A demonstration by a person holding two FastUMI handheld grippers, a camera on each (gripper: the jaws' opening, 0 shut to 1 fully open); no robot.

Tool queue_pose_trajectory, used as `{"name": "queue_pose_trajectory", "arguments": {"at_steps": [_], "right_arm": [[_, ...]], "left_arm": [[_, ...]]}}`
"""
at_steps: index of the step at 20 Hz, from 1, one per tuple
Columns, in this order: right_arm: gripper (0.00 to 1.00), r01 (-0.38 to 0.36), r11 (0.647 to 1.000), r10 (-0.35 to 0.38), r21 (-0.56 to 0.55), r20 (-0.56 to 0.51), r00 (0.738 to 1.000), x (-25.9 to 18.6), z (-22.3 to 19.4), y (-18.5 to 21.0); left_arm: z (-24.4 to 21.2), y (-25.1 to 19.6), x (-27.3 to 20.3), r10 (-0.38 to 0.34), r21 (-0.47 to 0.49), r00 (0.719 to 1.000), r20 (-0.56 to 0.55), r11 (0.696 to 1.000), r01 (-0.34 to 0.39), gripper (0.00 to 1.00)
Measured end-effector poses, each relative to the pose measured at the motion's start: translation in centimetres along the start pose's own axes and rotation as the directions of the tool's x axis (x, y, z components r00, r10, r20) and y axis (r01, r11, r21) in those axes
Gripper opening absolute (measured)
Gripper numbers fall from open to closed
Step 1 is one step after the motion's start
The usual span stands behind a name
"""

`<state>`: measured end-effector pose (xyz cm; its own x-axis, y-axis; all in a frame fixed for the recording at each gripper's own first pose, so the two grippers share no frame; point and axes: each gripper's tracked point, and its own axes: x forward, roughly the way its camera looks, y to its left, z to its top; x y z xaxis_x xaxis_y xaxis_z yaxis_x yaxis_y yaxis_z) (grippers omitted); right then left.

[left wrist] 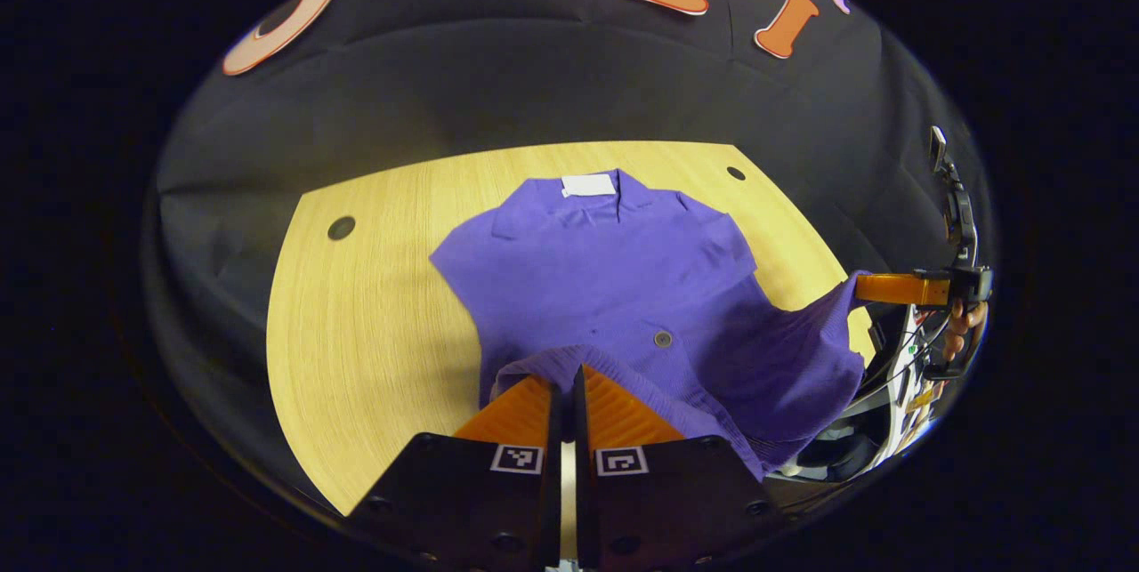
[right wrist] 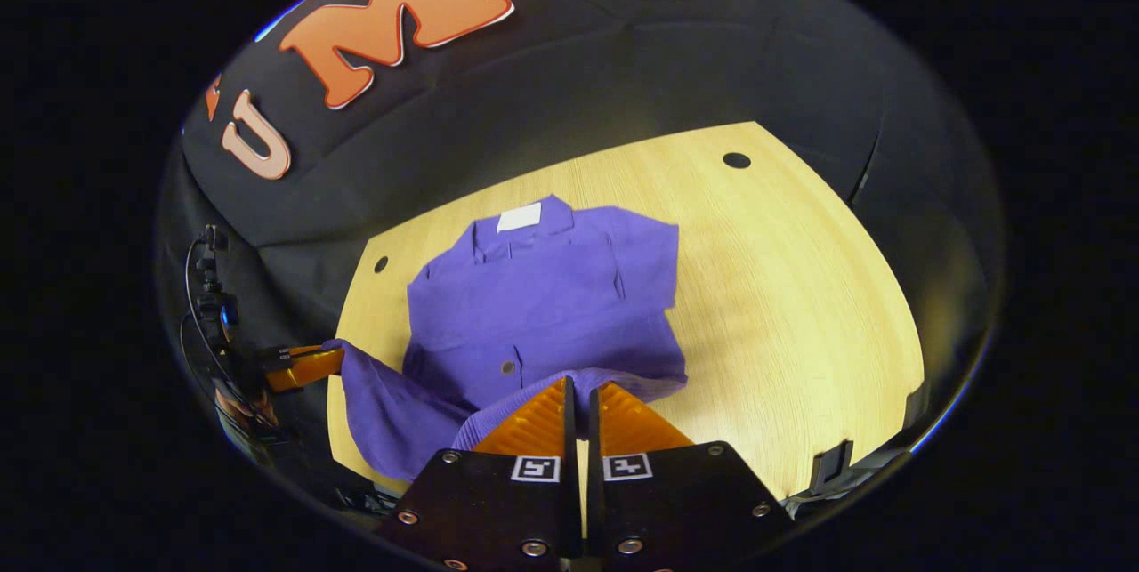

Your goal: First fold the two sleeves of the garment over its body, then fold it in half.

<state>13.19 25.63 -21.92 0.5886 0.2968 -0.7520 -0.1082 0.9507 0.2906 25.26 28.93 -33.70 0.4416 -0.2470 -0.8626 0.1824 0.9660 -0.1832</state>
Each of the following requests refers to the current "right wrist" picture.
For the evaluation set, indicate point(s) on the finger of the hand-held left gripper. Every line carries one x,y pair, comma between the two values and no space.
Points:
307,367

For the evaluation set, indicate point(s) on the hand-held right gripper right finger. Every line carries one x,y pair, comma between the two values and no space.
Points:
676,510

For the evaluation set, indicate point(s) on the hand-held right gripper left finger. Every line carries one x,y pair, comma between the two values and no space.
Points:
498,510

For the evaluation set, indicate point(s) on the purple short-sleeved shirt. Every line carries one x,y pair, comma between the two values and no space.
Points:
534,305

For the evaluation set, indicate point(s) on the black backdrop cloth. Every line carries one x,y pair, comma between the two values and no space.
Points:
623,83

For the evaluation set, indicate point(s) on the black table edge bracket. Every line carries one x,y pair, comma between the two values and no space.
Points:
832,465

